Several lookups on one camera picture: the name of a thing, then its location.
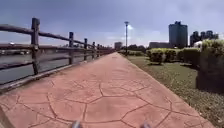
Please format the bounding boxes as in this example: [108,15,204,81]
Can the small distant building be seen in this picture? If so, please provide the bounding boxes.
[114,41,123,51]

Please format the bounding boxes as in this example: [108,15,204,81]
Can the distant trees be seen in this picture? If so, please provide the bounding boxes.
[122,44,148,53]

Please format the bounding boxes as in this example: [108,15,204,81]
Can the red stamped stone path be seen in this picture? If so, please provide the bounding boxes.
[0,51,218,128]

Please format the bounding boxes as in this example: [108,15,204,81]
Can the long low building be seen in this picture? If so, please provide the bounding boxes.
[148,41,170,50]

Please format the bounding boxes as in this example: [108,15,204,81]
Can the green grass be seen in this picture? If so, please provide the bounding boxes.
[124,54,224,128]

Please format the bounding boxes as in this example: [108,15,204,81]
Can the tall dark building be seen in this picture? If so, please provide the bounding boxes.
[168,20,189,50]

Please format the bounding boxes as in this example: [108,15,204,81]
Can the row of trimmed bushes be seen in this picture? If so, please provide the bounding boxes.
[146,39,224,93]

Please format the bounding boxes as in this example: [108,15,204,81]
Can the grey water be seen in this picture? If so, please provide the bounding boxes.
[0,49,98,86]

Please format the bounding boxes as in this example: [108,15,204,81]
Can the group of distant buildings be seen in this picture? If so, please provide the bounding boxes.
[189,30,220,47]

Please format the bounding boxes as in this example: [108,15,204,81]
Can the street lamp post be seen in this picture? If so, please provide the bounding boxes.
[123,20,130,56]

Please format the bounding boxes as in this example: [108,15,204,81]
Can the wooden post and rail fence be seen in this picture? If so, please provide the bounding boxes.
[0,17,116,93]

